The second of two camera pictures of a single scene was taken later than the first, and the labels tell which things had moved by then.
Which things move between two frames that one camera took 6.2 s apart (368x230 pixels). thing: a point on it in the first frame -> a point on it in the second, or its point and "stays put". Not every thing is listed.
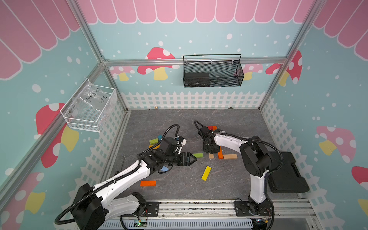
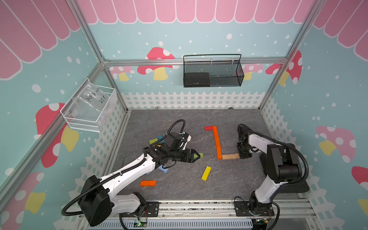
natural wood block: [230, 156] stays put
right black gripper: [215, 151] -> [242, 156]
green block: [198, 155] stays put
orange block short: [220, 155] stays put
